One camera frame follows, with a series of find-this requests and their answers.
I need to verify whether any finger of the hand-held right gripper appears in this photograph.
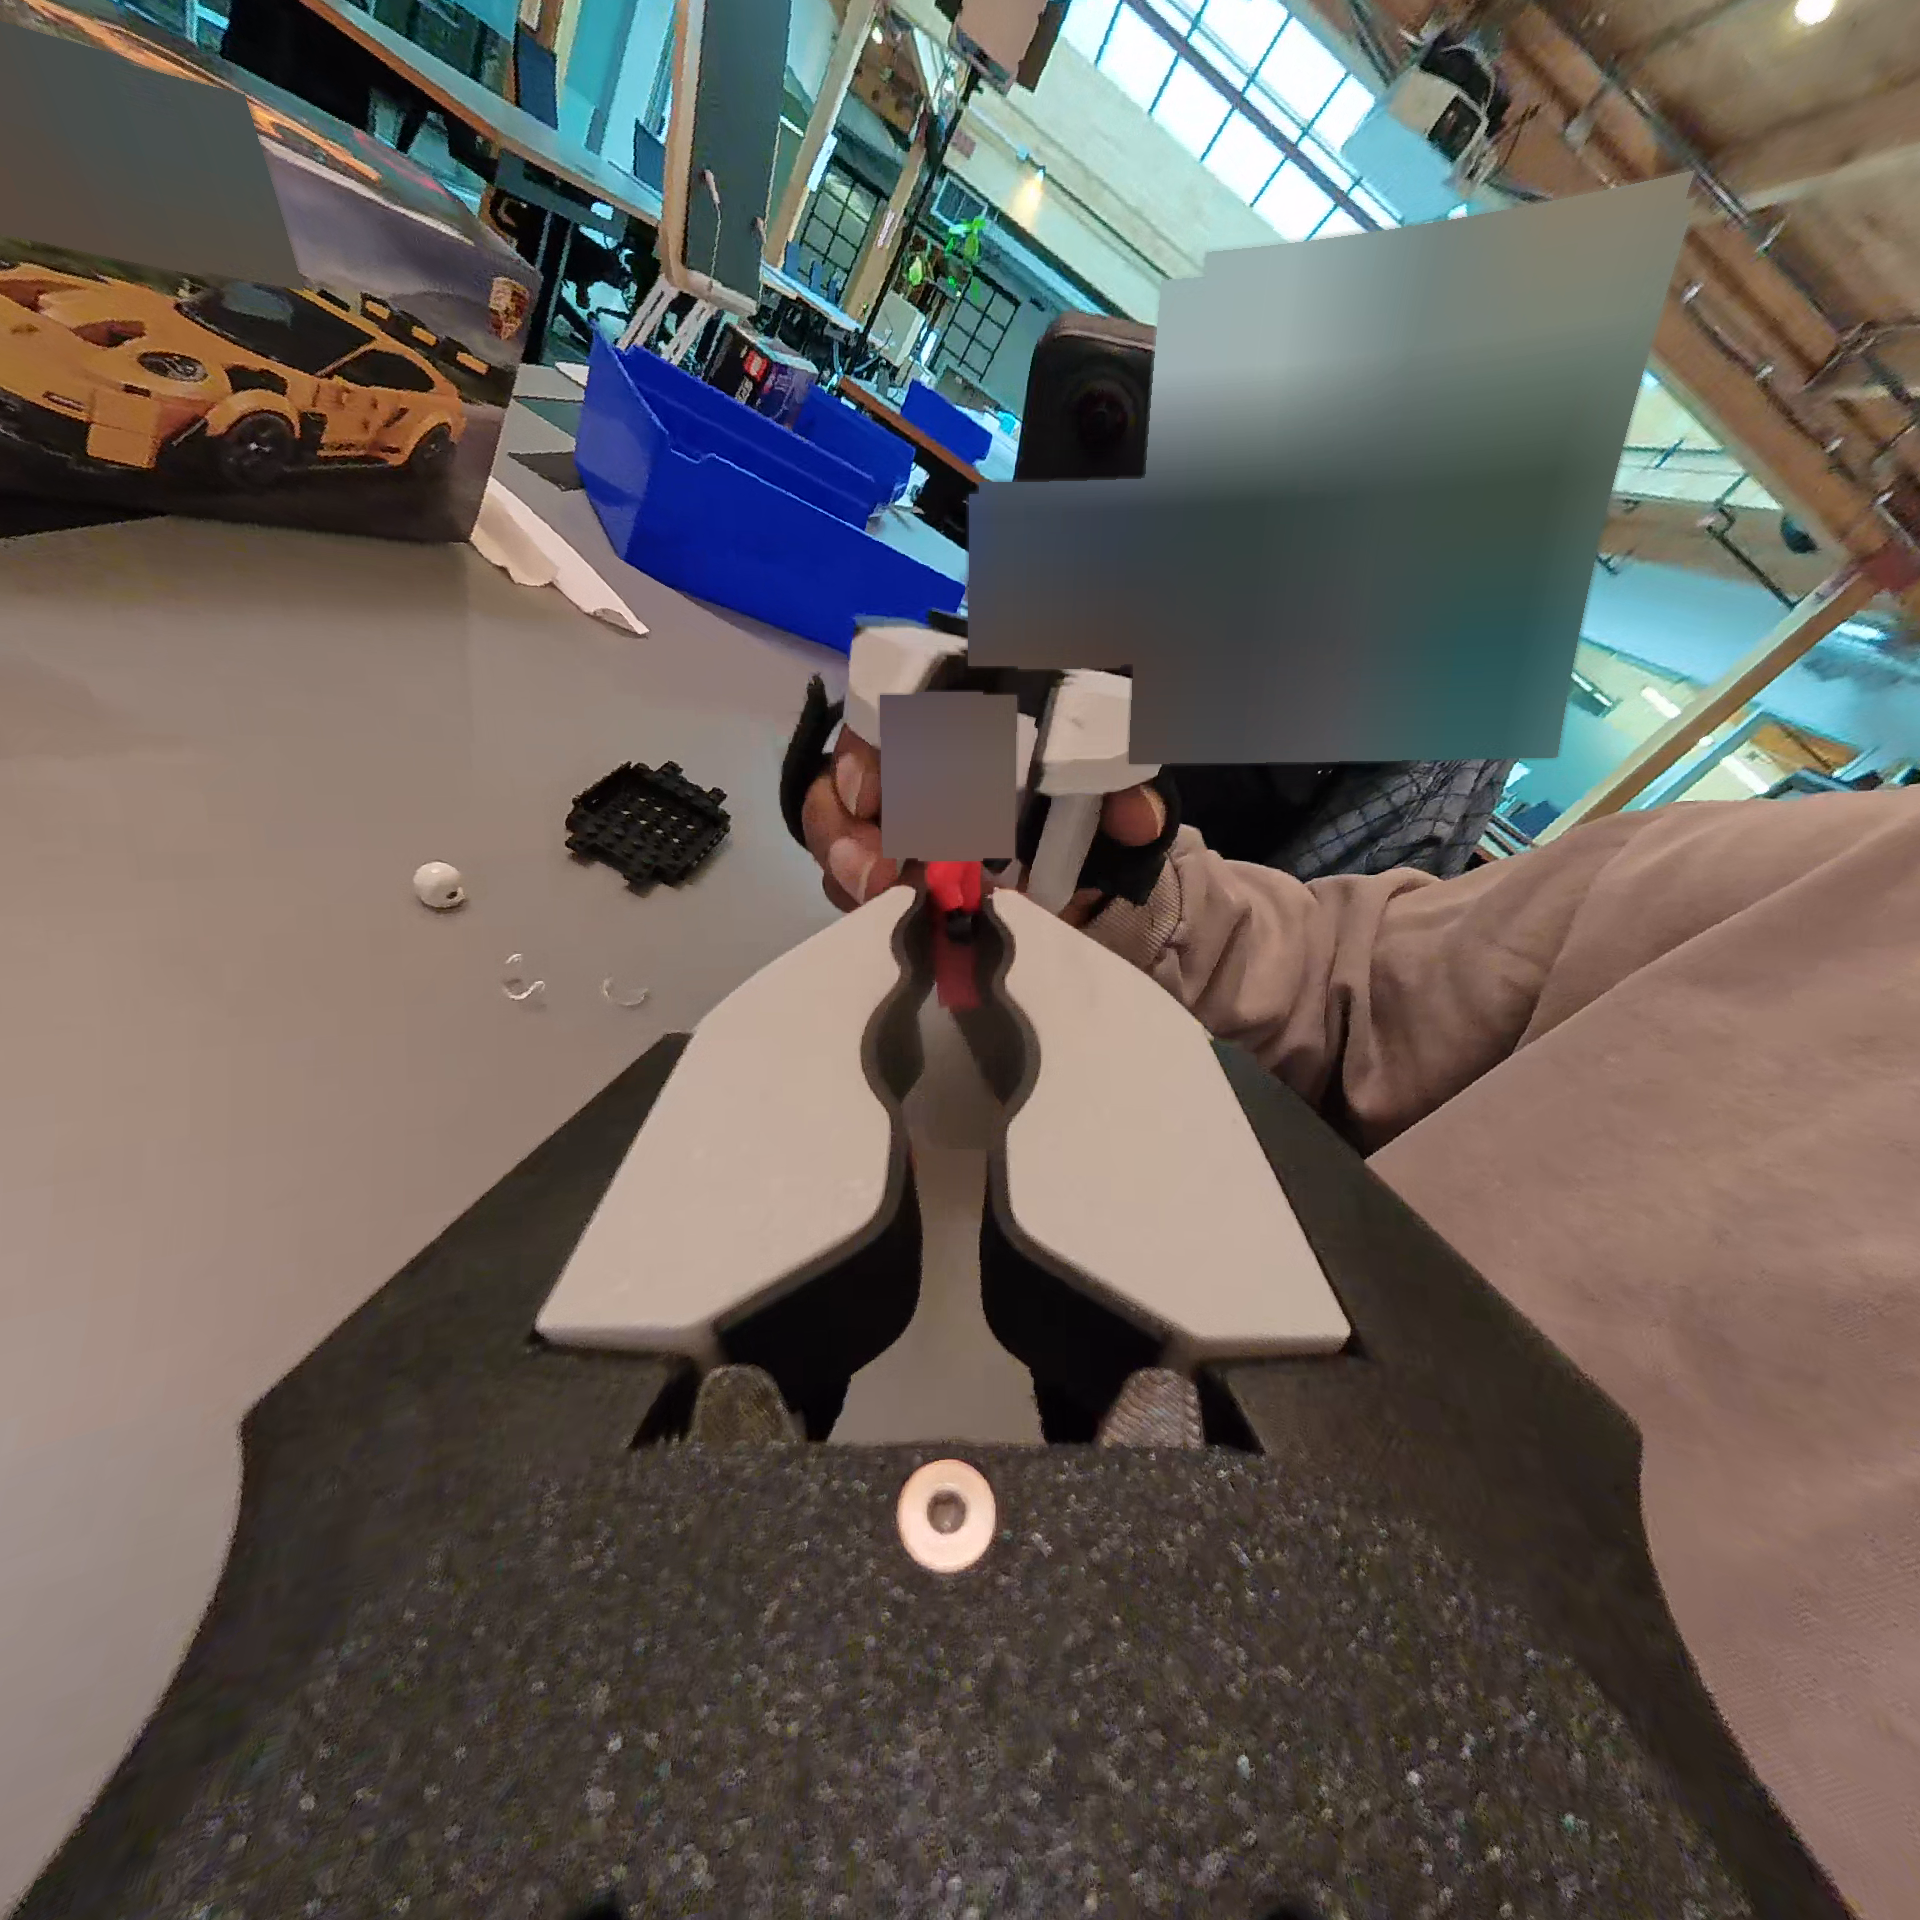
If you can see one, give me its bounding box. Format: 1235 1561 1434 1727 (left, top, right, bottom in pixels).
1025 672 1167 924
843 624 981 746

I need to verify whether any white ceiling box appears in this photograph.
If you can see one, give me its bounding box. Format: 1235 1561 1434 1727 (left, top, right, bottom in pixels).
1381 29 1513 165

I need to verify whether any yellow car picture box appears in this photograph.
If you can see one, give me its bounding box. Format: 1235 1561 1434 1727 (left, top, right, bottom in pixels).
0 88 543 543

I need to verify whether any black brick chassis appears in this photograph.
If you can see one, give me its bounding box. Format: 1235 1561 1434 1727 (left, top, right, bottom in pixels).
565 759 733 898

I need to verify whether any person's right forearm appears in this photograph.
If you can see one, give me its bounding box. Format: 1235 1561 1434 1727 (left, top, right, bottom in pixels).
1154 778 1920 1156

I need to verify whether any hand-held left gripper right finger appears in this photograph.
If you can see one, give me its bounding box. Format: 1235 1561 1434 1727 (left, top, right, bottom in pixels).
979 893 1356 1439

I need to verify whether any red toy minifigure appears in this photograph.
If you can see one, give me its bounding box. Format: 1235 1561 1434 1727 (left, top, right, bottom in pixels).
918 855 994 1020

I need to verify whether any large blue plastic bin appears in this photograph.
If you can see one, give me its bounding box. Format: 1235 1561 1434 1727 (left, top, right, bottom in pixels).
583 326 973 656

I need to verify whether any studio light panel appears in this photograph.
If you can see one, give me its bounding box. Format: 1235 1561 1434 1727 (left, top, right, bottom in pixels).
950 0 1074 92

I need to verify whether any person's right hand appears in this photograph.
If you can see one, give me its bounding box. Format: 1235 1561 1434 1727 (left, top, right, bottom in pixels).
780 674 1186 928

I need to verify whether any torn white paper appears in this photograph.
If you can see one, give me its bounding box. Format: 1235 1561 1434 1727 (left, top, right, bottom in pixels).
468 478 652 639

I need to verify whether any dark printed box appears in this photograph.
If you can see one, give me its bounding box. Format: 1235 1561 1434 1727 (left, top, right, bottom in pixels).
732 319 825 440

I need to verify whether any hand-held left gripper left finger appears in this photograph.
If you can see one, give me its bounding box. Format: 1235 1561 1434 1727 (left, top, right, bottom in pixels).
532 885 924 1439

